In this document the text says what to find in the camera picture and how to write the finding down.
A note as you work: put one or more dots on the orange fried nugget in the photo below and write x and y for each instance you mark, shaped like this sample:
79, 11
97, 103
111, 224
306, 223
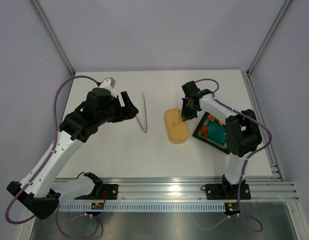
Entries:
211, 118

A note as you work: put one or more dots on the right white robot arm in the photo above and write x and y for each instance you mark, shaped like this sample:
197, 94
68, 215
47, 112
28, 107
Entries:
242, 137

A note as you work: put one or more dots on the aluminium frame post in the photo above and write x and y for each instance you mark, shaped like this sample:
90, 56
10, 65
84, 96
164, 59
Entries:
39, 10
269, 35

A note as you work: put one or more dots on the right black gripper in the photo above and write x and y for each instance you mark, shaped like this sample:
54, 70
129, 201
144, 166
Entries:
185, 115

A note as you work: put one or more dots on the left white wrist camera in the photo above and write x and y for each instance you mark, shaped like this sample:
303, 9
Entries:
109, 84

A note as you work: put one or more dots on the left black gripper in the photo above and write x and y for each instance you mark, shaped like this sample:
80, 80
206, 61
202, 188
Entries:
129, 110

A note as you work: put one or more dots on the black teal square plate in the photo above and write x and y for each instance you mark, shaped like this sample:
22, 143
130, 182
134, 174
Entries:
216, 135

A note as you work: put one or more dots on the metal tongs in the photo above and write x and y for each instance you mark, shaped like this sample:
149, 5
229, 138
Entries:
144, 127

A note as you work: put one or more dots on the black base bracket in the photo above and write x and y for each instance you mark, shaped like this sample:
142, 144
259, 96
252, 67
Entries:
219, 191
108, 191

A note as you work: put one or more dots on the tan lunch box lid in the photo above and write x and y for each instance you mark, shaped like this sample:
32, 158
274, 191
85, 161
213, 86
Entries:
177, 129

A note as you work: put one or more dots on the right aluminium frame post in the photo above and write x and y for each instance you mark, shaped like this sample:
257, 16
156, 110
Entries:
269, 35

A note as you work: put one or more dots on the orange chicken wing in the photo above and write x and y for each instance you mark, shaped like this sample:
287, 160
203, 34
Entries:
204, 130

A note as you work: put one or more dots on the left aluminium frame post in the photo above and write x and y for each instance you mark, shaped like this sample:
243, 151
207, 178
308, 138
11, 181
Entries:
39, 10

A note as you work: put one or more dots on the white slotted cable duct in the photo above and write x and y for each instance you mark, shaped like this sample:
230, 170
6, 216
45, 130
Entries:
158, 207

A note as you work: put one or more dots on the right black base bracket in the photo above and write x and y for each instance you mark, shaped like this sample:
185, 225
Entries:
219, 191

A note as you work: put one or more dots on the aluminium mounting rail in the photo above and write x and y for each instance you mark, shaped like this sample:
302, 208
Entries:
187, 189

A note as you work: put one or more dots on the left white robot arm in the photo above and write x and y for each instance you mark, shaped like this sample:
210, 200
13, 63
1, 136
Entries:
37, 191

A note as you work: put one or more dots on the left black base bracket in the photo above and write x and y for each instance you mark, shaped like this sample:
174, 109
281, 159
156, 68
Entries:
108, 191

